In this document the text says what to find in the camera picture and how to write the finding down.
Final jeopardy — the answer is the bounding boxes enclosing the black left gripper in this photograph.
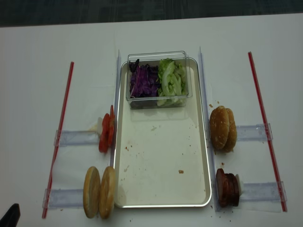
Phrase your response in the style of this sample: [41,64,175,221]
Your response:
[0,203,20,227]

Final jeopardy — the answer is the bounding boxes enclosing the plain bun half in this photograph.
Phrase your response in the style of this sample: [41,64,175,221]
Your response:
[83,166,100,218]
[99,166,116,219]

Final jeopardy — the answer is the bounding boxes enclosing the front tomato slice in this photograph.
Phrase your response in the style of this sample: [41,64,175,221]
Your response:
[98,113,110,153]

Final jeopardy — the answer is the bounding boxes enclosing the tomato slice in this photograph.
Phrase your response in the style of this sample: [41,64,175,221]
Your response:
[98,113,110,153]
[108,105,115,146]

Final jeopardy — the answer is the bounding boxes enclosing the white tomato pusher block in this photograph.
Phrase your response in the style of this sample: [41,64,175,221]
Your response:
[96,117,103,137]

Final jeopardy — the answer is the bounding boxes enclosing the rear tomato slice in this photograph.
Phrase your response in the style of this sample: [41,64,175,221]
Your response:
[108,105,115,146]

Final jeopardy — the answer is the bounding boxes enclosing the front dark meat patty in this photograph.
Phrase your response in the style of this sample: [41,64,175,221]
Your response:
[216,168,230,208]

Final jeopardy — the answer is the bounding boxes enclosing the dark meat patty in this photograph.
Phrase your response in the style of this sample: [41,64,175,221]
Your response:
[227,174,240,207]
[216,168,230,208]

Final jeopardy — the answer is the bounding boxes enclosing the green lettuce leaves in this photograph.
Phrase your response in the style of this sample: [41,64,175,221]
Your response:
[157,58,187,106]

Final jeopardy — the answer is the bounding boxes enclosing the rear dark meat patty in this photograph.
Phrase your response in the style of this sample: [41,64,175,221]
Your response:
[227,174,240,207]

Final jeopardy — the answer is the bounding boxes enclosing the left red rod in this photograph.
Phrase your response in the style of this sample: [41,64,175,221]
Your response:
[42,62,74,219]

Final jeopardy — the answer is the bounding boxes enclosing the red rod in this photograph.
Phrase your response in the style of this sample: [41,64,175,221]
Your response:
[42,62,74,219]
[248,52,288,212]

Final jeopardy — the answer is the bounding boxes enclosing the white metal tray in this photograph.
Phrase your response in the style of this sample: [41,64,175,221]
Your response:
[114,58,212,208]

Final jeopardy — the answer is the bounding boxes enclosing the shredded purple cabbage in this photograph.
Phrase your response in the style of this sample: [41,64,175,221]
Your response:
[128,59,160,98]

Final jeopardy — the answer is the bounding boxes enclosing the clear plastic salad box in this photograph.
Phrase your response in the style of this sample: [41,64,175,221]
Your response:
[125,51,192,109]

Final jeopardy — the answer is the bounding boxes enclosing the white patty pusher block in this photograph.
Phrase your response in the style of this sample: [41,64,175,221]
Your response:
[235,174,243,196]

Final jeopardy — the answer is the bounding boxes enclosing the front sesame bun half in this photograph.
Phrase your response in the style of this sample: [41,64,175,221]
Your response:
[209,106,230,149]

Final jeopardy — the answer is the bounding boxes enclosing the sesame bun half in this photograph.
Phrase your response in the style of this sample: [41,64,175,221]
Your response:
[223,108,237,152]
[209,106,230,149]

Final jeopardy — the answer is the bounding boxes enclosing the rear sesame bun half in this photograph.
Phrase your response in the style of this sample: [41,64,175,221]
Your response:
[223,108,237,152]

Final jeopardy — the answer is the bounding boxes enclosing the right red rod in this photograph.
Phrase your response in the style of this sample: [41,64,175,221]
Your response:
[248,52,288,212]

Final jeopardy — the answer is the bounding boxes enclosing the left lower clear rail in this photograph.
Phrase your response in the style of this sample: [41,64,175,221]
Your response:
[42,189,83,209]

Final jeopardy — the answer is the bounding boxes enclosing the left upper clear rail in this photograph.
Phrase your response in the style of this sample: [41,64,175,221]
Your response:
[54,131,99,147]

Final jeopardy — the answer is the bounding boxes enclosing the right long clear rail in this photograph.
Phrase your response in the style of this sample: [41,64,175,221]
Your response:
[198,47,222,212]

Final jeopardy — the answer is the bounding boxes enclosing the right lower clear rail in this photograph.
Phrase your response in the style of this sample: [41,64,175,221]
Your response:
[240,181,287,202]

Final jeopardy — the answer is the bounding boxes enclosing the right upper clear rail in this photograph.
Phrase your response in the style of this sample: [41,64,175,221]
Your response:
[236,123,273,141]

